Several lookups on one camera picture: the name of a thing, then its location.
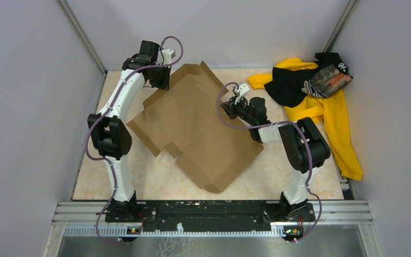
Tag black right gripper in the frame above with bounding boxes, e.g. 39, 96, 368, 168
220, 94, 255, 126

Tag brown cardboard box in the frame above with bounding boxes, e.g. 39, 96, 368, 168
127, 62, 263, 193

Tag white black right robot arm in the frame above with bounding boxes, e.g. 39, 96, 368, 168
218, 96, 331, 221

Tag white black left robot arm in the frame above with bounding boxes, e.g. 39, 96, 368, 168
87, 41, 176, 222

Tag black cloth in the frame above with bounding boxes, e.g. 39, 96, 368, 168
264, 52, 344, 108

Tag yellow cloth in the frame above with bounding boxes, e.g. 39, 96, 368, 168
246, 57, 363, 180

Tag patterned grey pouch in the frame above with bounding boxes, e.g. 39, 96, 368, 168
301, 62, 353, 99

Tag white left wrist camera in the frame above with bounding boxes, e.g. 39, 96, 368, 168
161, 48, 176, 64

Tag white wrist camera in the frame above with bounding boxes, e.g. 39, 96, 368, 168
233, 81, 250, 105
161, 48, 176, 64

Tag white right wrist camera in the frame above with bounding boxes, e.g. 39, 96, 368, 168
233, 81, 250, 105

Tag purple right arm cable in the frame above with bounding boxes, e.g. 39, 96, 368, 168
215, 81, 323, 244

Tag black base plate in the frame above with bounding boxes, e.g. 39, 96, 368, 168
105, 200, 316, 232

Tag aluminium frame rail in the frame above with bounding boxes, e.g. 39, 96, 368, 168
43, 200, 384, 256

